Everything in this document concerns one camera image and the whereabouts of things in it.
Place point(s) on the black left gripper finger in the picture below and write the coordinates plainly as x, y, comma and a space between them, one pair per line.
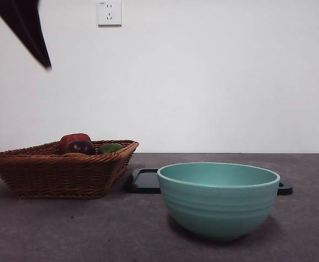
25, 24

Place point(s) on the brown fuzzy kiwi fruit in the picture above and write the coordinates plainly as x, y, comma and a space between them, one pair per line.
74, 154

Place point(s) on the teal ribbed bowl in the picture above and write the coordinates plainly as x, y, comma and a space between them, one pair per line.
219, 210

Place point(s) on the red apple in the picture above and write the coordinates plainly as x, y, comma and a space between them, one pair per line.
73, 137

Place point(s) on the brown wicker basket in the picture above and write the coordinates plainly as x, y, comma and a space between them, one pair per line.
58, 177

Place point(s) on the dark purple round fruit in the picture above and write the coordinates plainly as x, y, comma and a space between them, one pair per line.
81, 148

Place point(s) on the green fruit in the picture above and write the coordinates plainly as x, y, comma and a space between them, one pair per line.
109, 148

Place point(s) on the dark blue rectangular tray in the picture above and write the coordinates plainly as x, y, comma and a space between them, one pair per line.
145, 183

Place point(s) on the white wall power socket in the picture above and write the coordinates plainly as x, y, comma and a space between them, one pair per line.
109, 13

